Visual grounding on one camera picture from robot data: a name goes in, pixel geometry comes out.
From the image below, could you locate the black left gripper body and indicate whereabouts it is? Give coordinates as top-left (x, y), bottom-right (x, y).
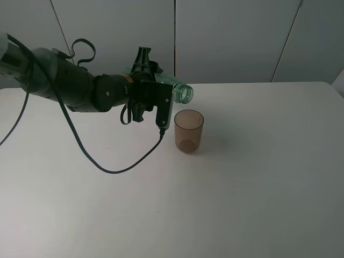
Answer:
top-left (128, 68), bottom-right (156, 113)

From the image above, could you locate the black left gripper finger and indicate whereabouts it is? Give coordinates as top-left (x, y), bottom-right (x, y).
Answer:
top-left (131, 47), bottom-right (151, 73)
top-left (131, 104), bottom-right (146, 123)

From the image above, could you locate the green transparent plastic bottle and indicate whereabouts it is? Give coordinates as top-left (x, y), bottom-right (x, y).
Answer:
top-left (121, 67), bottom-right (194, 104)

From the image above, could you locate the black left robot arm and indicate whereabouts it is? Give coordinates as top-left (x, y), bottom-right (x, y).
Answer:
top-left (1, 33), bottom-right (161, 114)

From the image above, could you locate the pink translucent plastic cup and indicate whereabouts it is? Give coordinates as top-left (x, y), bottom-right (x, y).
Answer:
top-left (174, 109), bottom-right (204, 154)

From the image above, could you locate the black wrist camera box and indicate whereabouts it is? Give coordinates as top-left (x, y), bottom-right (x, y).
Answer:
top-left (146, 82), bottom-right (174, 130)

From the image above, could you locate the black camera cable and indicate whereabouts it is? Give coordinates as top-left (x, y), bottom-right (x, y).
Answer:
top-left (0, 34), bottom-right (166, 174)

